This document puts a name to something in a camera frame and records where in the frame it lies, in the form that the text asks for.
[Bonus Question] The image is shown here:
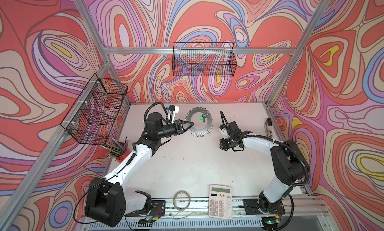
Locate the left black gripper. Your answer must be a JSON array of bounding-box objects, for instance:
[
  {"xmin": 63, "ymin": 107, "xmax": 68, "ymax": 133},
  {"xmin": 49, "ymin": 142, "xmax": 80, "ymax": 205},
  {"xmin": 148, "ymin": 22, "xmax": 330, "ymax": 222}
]
[{"xmin": 156, "ymin": 121, "xmax": 194, "ymax": 141}]

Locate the metal disc with keyrings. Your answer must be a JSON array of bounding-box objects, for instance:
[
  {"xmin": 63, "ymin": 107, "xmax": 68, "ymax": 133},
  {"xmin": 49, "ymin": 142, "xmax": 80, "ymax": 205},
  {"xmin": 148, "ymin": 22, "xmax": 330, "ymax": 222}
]
[{"xmin": 186, "ymin": 107, "xmax": 214, "ymax": 138}]

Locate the key with green tag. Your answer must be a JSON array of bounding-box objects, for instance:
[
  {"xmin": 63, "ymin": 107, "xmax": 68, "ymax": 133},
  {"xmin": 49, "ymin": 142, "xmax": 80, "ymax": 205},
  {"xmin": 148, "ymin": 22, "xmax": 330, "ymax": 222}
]
[{"xmin": 200, "ymin": 113, "xmax": 208, "ymax": 122}]

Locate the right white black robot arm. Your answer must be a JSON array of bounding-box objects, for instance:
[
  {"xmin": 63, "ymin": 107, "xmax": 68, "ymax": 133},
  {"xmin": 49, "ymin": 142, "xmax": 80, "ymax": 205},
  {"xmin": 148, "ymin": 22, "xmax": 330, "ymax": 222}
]
[{"xmin": 220, "ymin": 112, "xmax": 310, "ymax": 214}]

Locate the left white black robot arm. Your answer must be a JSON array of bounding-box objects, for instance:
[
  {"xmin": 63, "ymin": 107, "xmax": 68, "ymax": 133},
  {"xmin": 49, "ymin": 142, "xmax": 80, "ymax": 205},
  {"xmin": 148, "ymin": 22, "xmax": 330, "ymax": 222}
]
[{"xmin": 84, "ymin": 102, "xmax": 194, "ymax": 227}]

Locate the white stapler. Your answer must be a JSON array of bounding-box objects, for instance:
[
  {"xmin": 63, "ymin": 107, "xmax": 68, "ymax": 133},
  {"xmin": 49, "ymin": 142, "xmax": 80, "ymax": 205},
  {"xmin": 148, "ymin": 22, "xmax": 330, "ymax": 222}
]
[{"xmin": 265, "ymin": 118, "xmax": 273, "ymax": 139}]

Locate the white desk calculator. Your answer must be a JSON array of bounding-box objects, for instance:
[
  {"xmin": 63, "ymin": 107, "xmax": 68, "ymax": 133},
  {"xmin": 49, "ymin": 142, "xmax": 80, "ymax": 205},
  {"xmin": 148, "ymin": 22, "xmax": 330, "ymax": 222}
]
[{"xmin": 208, "ymin": 185, "xmax": 233, "ymax": 220}]

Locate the red cup with pens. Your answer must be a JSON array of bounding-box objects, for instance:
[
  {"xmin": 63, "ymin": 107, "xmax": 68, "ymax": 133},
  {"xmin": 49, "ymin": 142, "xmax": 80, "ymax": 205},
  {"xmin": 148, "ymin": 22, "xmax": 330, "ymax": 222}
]
[{"xmin": 101, "ymin": 138, "xmax": 127, "ymax": 158}]

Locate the clear tape roll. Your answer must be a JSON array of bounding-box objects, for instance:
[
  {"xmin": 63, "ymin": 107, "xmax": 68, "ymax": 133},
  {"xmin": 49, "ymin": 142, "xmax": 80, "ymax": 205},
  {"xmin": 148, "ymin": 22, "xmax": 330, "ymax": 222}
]
[{"xmin": 173, "ymin": 191, "xmax": 191, "ymax": 212}]

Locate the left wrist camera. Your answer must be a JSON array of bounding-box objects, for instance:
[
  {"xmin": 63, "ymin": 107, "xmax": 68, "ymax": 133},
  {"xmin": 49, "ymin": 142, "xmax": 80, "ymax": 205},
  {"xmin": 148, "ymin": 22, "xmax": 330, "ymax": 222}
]
[{"xmin": 166, "ymin": 105, "xmax": 180, "ymax": 123}]

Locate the black wire basket back wall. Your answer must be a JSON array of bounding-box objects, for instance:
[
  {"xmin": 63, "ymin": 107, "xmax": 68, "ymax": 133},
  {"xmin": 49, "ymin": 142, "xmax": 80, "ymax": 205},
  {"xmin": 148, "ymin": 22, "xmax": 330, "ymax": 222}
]
[{"xmin": 172, "ymin": 42, "xmax": 238, "ymax": 77}]

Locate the black wire basket wall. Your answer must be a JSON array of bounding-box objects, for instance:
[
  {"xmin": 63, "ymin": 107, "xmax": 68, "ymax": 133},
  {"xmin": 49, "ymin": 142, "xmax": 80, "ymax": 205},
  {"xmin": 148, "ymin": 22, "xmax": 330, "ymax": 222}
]
[
  {"xmin": 61, "ymin": 74, "xmax": 128, "ymax": 145},
  {"xmin": 172, "ymin": 42, "xmax": 238, "ymax": 77}
]

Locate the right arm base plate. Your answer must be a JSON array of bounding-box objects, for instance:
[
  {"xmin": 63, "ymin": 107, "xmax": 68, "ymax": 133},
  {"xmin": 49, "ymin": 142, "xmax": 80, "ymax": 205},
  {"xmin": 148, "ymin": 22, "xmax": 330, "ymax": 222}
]
[{"xmin": 243, "ymin": 199, "xmax": 286, "ymax": 216}]

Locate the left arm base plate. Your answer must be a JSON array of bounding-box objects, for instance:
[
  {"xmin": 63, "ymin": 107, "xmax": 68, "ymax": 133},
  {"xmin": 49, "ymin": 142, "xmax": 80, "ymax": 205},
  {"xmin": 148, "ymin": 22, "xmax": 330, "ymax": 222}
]
[{"xmin": 126, "ymin": 200, "xmax": 166, "ymax": 218}]

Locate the black wire basket left wall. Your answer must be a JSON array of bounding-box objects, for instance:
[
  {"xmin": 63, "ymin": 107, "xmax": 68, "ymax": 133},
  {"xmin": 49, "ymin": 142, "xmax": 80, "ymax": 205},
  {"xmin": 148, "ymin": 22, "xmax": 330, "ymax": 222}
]
[{"xmin": 61, "ymin": 74, "xmax": 128, "ymax": 145}]

